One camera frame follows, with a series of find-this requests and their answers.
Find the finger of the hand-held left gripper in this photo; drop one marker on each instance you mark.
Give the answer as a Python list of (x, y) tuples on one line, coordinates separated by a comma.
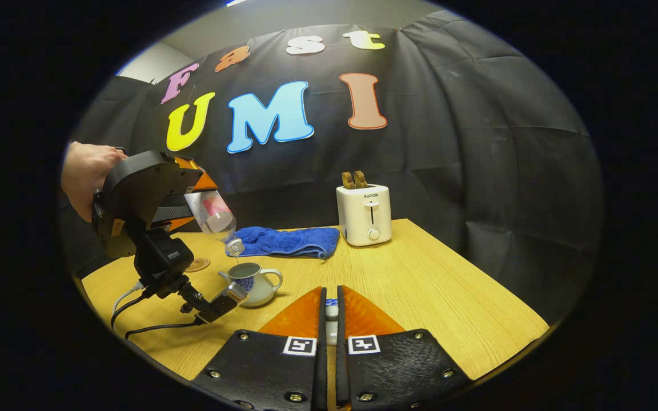
[(203, 180), (173, 218)]

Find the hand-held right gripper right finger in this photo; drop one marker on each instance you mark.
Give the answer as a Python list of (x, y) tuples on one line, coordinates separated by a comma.
[(341, 371)]

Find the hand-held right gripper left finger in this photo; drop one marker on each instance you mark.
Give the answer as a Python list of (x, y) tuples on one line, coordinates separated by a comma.
[(321, 371)]

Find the clear plastic water bottle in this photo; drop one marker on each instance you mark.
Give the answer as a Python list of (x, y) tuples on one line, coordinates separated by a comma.
[(215, 214)]

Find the round brown coaster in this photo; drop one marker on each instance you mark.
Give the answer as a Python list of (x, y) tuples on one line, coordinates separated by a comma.
[(199, 265)]

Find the white teacup with blue pattern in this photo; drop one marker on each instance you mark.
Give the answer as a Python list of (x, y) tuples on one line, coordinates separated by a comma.
[(255, 288)]

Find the blue towel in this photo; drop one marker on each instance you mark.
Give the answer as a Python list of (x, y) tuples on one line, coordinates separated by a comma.
[(289, 240)]

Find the brown toast slice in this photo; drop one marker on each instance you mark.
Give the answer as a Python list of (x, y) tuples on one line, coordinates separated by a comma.
[(361, 179), (348, 180)]

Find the white toaster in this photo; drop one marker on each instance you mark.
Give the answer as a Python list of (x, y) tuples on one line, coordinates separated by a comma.
[(363, 217)]

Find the black backdrop cloth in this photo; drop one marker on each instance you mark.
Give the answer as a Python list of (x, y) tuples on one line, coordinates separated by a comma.
[(449, 160)]

